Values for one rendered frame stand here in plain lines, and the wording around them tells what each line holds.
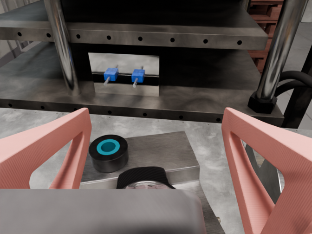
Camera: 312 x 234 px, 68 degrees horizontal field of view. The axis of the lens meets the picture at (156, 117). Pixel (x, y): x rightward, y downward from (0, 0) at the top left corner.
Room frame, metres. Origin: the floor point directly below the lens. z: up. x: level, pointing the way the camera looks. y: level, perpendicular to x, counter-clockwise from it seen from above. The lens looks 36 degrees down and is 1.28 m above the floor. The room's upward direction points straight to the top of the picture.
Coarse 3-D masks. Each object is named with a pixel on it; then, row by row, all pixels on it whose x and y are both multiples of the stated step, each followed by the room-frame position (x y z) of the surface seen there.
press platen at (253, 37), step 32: (64, 0) 1.41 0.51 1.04; (96, 0) 1.41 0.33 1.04; (128, 0) 1.41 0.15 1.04; (160, 0) 1.41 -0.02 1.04; (192, 0) 1.41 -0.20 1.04; (224, 0) 1.41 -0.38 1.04; (0, 32) 0.89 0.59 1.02; (32, 32) 0.88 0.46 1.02; (96, 32) 0.85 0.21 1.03; (128, 32) 0.83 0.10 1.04; (160, 32) 0.82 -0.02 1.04; (192, 32) 0.82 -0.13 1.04; (224, 32) 0.82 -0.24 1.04; (256, 32) 0.82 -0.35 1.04
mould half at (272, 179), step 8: (248, 152) 0.45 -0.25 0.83; (256, 152) 0.42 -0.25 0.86; (256, 160) 0.39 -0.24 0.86; (264, 160) 0.35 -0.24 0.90; (256, 168) 0.37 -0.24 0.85; (264, 168) 0.34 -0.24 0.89; (272, 168) 0.31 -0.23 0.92; (264, 176) 0.33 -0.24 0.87; (272, 176) 0.30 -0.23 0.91; (280, 176) 0.28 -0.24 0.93; (264, 184) 0.32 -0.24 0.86; (272, 184) 0.29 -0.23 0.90; (280, 184) 0.27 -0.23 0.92; (272, 192) 0.28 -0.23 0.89; (280, 192) 0.26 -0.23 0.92; (272, 200) 0.27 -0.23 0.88
